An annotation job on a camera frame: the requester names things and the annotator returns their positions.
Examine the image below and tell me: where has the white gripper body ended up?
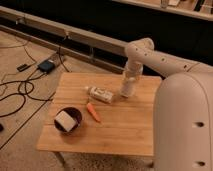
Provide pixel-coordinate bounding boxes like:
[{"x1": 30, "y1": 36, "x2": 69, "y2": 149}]
[{"x1": 123, "y1": 61, "x2": 143, "y2": 81}]

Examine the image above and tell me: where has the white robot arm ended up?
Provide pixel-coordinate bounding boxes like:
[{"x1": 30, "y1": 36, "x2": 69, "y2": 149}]
[{"x1": 125, "y1": 38, "x2": 213, "y2": 171}]

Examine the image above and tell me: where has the white labelled bottle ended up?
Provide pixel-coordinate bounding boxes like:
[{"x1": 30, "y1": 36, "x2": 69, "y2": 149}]
[{"x1": 85, "y1": 86, "x2": 114, "y2": 103}]

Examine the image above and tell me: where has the orange carrot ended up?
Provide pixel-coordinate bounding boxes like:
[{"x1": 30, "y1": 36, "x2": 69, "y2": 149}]
[{"x1": 86, "y1": 102, "x2": 101, "y2": 122}]

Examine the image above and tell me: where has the wooden slatted table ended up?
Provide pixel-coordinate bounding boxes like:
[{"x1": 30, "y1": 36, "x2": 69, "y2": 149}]
[{"x1": 37, "y1": 73, "x2": 161, "y2": 157}]

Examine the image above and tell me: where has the dark brown bowl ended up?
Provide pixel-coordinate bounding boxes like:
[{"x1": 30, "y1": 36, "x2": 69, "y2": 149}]
[{"x1": 54, "y1": 107, "x2": 82, "y2": 133}]

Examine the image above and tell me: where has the white sponge block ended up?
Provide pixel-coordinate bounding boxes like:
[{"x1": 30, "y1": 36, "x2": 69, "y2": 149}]
[{"x1": 55, "y1": 111, "x2": 76, "y2": 132}]

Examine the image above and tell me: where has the dark blue power box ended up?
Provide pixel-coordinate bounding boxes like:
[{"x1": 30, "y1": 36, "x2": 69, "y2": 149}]
[{"x1": 38, "y1": 60, "x2": 55, "y2": 73}]

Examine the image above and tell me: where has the small black adapter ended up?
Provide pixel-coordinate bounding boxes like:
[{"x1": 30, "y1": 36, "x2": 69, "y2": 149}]
[{"x1": 17, "y1": 64, "x2": 29, "y2": 72}]

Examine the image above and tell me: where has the long metal rail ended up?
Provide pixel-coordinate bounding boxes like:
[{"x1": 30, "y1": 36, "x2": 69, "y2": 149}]
[{"x1": 0, "y1": 6, "x2": 126, "y2": 56}]

